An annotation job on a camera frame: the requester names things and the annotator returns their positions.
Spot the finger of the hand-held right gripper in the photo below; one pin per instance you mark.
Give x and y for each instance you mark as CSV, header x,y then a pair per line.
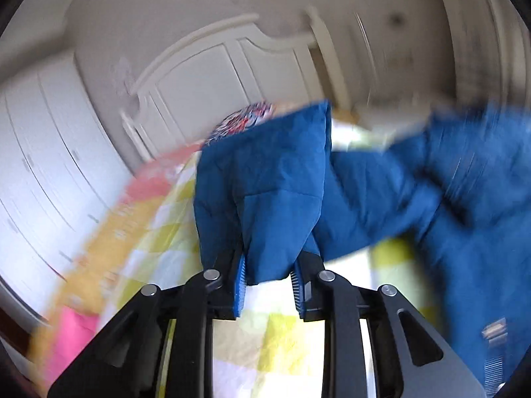
x,y
494,356

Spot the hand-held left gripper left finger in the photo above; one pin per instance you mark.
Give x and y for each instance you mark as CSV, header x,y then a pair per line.
x,y
239,286

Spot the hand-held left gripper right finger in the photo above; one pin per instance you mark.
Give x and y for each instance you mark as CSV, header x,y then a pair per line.
x,y
297,288

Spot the blue quilted jacket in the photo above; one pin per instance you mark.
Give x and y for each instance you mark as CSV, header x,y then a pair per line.
x,y
269,174

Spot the yellow checkered blanket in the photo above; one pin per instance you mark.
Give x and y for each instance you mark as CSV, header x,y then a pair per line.
x,y
166,224

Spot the colourful patterned pillow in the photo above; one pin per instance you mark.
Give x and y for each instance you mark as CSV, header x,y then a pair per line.
x,y
244,118

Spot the white bed headboard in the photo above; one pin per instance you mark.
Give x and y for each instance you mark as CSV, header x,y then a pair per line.
x,y
199,78

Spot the white wardrobe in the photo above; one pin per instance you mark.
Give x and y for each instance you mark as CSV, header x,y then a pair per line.
x,y
49,153

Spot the white door frame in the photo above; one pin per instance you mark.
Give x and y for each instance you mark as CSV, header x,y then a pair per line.
x,y
477,29

